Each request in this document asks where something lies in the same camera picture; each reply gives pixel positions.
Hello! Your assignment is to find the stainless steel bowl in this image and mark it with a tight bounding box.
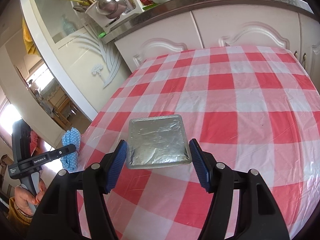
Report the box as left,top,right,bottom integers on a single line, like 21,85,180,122
96,0,127,19

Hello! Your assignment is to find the grey speckled kitchen countertop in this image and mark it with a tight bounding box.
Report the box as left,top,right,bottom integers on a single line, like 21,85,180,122
101,0,315,44

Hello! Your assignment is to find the white cabinet door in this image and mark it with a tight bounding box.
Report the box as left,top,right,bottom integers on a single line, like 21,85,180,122
114,17,204,73
299,14,320,75
192,4,304,55

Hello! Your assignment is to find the person's left hand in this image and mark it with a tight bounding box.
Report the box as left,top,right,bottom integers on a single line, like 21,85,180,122
14,179,48,217

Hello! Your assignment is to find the clear blue water bottle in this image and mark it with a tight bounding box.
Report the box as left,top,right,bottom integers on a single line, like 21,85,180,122
61,15,77,37

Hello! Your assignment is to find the yellow cloth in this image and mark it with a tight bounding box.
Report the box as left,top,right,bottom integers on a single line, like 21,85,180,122
22,17,35,55

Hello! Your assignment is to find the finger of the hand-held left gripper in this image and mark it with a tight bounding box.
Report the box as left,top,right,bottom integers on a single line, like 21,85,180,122
49,144,77,159

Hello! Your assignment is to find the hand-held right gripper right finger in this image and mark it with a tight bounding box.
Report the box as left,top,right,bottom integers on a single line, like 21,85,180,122
189,138,292,240

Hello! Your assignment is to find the person's left forearm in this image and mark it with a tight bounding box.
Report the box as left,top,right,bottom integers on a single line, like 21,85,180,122
7,197,34,228

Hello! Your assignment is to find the white utensil holder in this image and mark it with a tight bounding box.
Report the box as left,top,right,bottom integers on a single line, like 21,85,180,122
56,0,100,23

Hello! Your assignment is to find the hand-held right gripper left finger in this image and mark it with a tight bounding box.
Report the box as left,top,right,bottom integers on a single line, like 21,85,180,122
26,140,128,240

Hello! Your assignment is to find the wooden chair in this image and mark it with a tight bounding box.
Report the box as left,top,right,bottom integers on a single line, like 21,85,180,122
49,97,77,128

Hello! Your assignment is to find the blue patterned cloth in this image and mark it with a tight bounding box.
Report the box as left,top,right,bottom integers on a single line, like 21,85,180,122
61,127,82,172

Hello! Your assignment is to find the silver foil blister pack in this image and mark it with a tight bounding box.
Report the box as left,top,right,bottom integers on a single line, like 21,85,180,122
126,114,193,170

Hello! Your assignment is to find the red white checkered tablecloth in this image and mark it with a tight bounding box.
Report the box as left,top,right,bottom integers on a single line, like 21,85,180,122
75,44,320,240

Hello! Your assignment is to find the glass door white floral print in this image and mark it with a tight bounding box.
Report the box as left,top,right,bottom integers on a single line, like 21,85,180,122
19,0,133,115

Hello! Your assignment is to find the white dish rack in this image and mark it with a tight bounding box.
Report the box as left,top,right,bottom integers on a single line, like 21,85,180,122
104,0,153,34

